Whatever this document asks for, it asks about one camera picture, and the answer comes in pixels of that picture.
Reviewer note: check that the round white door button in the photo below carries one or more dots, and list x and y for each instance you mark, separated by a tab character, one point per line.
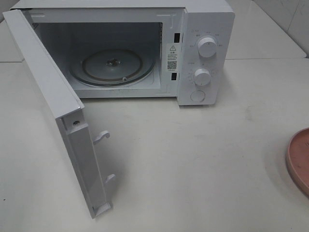
198	96

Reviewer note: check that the white microwave knob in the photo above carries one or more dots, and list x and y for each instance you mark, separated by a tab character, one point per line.
207	46
202	77

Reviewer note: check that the pink round plate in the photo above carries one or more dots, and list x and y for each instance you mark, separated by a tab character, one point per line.
297	160

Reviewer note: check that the glass microwave turntable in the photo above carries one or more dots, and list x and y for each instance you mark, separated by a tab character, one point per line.
111	67

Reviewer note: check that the white warning label sticker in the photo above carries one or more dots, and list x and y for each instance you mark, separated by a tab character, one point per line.
172	56

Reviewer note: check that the white microwave oven body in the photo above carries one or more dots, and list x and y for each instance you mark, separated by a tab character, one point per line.
68	28

